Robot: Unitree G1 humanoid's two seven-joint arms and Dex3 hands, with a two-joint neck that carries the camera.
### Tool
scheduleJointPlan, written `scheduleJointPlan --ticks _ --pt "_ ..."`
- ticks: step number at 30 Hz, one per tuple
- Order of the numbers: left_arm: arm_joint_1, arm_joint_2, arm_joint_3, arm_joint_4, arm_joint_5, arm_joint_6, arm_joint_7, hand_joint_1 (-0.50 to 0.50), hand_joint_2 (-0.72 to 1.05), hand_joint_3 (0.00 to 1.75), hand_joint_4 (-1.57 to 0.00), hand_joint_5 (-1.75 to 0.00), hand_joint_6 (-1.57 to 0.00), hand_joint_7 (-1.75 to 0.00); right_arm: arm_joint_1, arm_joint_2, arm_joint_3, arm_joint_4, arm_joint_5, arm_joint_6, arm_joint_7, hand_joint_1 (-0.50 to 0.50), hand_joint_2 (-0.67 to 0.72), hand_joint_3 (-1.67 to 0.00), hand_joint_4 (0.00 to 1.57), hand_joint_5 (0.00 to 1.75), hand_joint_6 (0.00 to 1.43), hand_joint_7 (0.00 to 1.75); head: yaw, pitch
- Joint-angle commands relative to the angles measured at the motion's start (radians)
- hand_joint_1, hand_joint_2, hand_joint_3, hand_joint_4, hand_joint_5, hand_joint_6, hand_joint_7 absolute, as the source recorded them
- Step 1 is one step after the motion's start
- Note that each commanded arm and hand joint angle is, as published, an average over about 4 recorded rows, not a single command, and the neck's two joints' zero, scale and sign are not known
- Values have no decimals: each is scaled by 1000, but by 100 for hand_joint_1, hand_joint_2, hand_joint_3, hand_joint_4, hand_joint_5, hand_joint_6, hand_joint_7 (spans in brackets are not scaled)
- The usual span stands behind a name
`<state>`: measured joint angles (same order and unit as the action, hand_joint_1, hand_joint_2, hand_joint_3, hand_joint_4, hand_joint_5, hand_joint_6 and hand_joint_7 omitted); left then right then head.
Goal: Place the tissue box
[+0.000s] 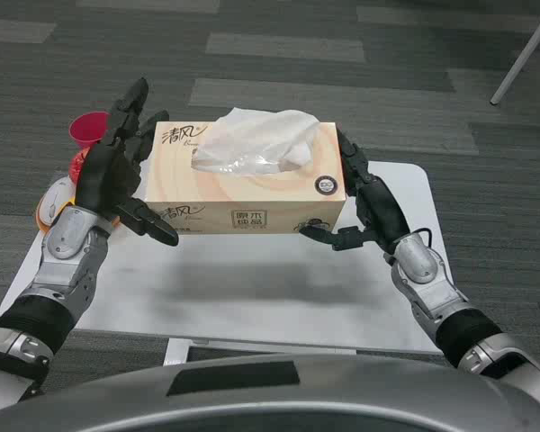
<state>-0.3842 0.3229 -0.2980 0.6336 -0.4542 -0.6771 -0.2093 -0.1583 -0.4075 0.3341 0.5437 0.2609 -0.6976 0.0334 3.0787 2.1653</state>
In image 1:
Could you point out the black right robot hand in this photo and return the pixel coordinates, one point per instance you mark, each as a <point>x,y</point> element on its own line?
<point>382,207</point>

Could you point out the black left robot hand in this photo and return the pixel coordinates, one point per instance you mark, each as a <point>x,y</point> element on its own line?
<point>103,175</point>

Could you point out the beige tissue box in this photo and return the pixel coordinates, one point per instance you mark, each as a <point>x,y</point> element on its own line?
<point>252,189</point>

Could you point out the red round fruit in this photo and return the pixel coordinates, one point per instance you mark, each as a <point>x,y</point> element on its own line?
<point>76,166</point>

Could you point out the pink plastic cup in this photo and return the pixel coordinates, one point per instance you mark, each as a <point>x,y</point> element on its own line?
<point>87,128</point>

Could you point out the orange plate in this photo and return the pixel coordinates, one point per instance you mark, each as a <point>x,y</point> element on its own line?
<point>42,222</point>

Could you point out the long slanted white furniture leg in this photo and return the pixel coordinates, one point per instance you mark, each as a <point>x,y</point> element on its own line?
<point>522,54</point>

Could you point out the silver robot chest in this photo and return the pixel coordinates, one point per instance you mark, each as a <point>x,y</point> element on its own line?
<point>270,400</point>

